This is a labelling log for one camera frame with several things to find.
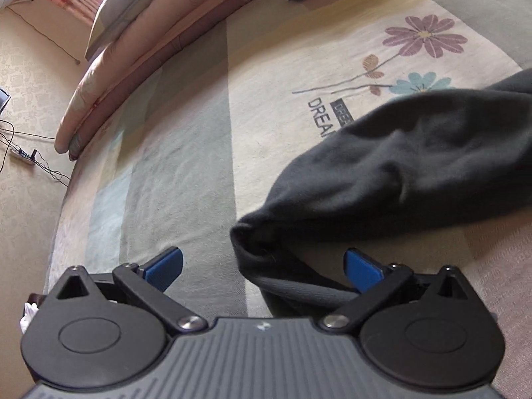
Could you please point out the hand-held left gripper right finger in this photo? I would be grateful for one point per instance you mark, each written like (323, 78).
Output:
(363, 270)

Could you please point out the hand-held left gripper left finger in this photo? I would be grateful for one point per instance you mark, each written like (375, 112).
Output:
(164, 268)

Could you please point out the dark grey pants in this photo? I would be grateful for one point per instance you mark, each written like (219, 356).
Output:
(395, 166)

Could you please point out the white folded clothes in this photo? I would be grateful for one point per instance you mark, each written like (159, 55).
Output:
(29, 314)

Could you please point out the white power strip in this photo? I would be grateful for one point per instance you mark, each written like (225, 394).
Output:
(23, 156)

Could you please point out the folded pink floral quilt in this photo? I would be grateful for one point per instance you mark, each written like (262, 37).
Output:
(124, 70)

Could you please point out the black wall television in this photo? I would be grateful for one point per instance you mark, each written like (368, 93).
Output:
(4, 99)

